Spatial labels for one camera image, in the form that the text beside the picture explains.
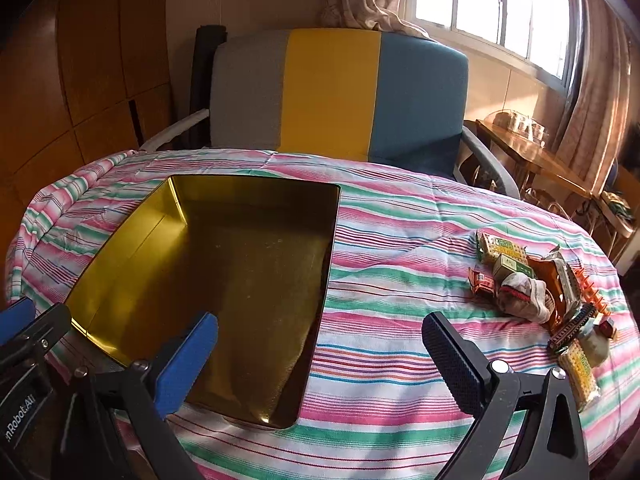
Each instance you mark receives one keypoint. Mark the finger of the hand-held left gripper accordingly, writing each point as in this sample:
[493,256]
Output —
[15,317]

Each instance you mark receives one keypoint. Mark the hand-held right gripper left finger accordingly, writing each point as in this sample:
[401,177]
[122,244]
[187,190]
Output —
[185,360]

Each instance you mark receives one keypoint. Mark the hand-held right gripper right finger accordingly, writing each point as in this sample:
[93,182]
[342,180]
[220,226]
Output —
[450,365]

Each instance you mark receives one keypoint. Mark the red candy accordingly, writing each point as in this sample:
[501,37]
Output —
[481,281]

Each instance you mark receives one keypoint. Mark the gold tin box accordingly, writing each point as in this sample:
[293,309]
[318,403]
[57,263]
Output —
[225,270]

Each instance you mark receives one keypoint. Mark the white sock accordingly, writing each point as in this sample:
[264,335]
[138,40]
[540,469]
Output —
[525,297]

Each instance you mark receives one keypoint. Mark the green and white carton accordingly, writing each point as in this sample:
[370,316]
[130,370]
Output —
[510,266]

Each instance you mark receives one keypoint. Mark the green cracker packet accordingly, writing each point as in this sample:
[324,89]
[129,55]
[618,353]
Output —
[500,246]
[580,370]

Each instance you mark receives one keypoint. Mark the orange snack bag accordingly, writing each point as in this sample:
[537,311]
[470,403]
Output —
[555,280]

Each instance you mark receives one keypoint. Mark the small white bottle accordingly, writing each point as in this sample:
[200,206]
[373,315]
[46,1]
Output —
[597,347]

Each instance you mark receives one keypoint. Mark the orange plastic rack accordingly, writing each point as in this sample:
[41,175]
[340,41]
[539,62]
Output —
[590,290]

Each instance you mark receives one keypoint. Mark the small red block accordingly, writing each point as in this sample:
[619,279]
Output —
[610,327]

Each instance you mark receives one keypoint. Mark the wooden side cabinet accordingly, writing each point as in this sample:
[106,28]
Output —
[620,230]

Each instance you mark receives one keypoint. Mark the wooden table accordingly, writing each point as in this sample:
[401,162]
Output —
[535,157]

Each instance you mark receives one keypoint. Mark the green patterned cloth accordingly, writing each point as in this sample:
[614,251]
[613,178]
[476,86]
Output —
[616,205]

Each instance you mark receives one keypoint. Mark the clear cover with cups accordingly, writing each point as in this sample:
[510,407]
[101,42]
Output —
[517,125]

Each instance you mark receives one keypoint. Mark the wooden wardrobe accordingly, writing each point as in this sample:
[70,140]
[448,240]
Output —
[75,75]

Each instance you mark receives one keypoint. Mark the grey yellow blue chair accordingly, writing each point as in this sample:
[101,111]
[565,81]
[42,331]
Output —
[330,90]

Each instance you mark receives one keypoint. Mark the window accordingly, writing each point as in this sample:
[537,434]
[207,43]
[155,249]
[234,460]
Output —
[480,0]

